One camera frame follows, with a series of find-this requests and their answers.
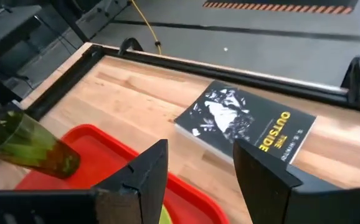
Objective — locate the black frame bracket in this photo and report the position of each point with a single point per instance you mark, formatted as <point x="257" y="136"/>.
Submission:
<point x="130" y="43"/>
<point x="354" y="81"/>

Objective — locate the black striped floor mat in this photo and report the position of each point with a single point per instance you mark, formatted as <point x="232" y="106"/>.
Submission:
<point x="276" y="7"/>

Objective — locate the green faceted plastic cup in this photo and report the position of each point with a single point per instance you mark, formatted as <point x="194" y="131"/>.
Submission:
<point x="33" y="146"/>

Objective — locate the light green round plate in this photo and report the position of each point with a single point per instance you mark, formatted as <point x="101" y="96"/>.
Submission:
<point x="165" y="218"/>

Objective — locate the gray desk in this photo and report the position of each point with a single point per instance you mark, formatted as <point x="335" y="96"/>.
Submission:
<point x="8" y="29"/>

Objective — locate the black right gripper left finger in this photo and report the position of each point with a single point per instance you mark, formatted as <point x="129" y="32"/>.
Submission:
<point x="142" y="180"/>

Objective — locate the black aluminium table frame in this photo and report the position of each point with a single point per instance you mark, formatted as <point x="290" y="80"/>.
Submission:
<point x="198" y="67"/>

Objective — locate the black paperback book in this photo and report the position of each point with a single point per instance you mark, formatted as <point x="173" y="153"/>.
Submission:
<point x="248" y="130"/>

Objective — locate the red plastic tray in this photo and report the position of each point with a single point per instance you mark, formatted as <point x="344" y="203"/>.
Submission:
<point x="99" y="155"/>

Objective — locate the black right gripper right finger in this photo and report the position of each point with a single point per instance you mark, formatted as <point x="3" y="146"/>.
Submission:
<point x="261" y="186"/>

